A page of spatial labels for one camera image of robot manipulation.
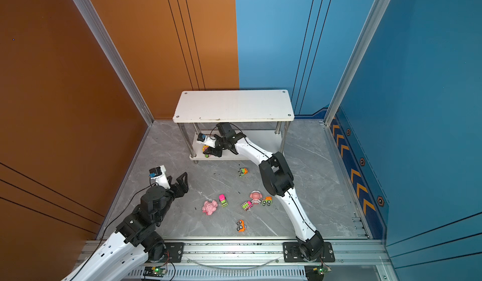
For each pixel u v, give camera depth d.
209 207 0.81
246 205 0.83
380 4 0.73
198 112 0.77
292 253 0.72
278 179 0.61
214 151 0.86
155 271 0.71
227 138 0.79
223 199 0.85
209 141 0.85
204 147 0.92
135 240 0.54
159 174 0.65
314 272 0.71
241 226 0.78
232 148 0.76
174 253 0.74
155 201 0.56
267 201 0.85
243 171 0.94
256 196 0.87
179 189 0.68
